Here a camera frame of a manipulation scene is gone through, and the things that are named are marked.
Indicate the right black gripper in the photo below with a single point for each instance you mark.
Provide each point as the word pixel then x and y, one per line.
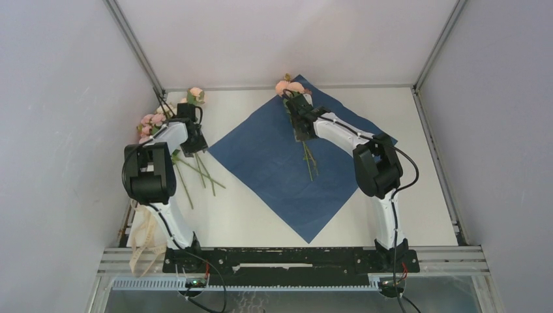
pixel 300 135

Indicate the cream white fake rose stem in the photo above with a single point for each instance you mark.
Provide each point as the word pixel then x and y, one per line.
pixel 167 110

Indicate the aluminium front frame rail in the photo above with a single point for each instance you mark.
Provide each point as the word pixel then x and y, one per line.
pixel 433 261

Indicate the peach fake rose stem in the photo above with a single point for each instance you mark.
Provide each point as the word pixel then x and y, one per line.
pixel 286 89

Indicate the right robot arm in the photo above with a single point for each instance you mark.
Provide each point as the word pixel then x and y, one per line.
pixel 376 165

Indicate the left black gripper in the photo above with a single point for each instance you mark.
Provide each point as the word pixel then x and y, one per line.
pixel 201 145

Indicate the blue wrapping paper sheet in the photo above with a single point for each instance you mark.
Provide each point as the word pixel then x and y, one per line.
pixel 271 196

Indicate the cream lace ribbon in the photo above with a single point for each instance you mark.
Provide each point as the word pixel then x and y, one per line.
pixel 142 240

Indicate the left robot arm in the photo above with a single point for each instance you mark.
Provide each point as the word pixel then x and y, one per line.
pixel 148 173

